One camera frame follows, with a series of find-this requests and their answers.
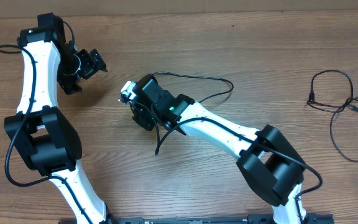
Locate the black usb cable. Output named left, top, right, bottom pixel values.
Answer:
left=150, top=71, right=235, bottom=104

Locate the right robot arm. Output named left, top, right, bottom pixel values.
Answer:
left=121, top=74, right=318, bottom=223

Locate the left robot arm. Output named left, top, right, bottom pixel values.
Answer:
left=0, top=12, right=115, bottom=223

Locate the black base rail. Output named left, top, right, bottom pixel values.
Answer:
left=58, top=213, right=335, bottom=224

